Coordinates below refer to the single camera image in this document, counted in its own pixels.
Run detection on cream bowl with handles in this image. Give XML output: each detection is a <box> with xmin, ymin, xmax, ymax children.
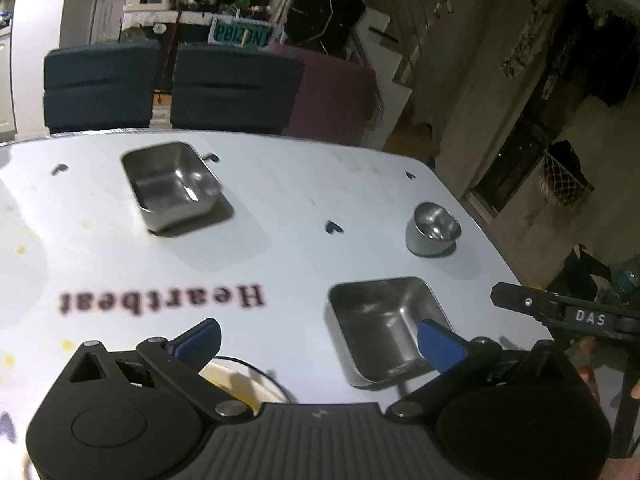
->
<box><xmin>198</xmin><ymin>356</ymin><xmax>294</xmax><ymax>414</ymax></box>

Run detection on large steel square container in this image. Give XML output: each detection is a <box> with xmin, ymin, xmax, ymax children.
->
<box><xmin>324</xmin><ymin>276</ymin><xmax>450</xmax><ymax>389</ymax></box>

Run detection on small round steel bowl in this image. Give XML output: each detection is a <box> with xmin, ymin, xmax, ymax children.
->
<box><xmin>405</xmin><ymin>202</ymin><xmax>462</xmax><ymax>257</ymax></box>

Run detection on small steel square container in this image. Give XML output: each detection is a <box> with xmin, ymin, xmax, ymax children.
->
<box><xmin>120</xmin><ymin>142</ymin><xmax>222</xmax><ymax>233</ymax></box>

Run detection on person's right hand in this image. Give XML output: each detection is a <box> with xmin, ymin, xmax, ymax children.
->
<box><xmin>572</xmin><ymin>336</ymin><xmax>630</xmax><ymax>403</ymax></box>

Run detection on black net basket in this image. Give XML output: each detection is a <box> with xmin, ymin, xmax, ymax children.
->
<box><xmin>538</xmin><ymin>140</ymin><xmax>594</xmax><ymax>208</ymax></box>

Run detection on right dark blue chair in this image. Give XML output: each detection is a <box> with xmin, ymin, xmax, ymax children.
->
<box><xmin>170</xmin><ymin>44</ymin><xmax>304</xmax><ymax>134</ymax></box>

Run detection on dark blue chair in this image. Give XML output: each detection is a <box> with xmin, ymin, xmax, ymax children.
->
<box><xmin>42</xmin><ymin>40</ymin><xmax>160</xmax><ymax>134</ymax></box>
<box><xmin>170</xmin><ymin>44</ymin><xmax>304</xmax><ymax>134</ymax></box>

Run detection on left dark blue chair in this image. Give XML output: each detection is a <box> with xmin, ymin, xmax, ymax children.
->
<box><xmin>42</xmin><ymin>40</ymin><xmax>160</xmax><ymax>134</ymax></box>

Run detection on maroon chair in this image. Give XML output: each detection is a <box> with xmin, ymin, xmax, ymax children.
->
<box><xmin>267</xmin><ymin>44</ymin><xmax>378</xmax><ymax>145</ymax></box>

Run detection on teal Poizon sign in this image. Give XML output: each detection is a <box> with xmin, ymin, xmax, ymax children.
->
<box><xmin>207</xmin><ymin>14</ymin><xmax>273</xmax><ymax>49</ymax></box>

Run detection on black jacket hanging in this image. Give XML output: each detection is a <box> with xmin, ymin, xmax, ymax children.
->
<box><xmin>284</xmin><ymin>0</ymin><xmax>366</xmax><ymax>58</ymax></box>

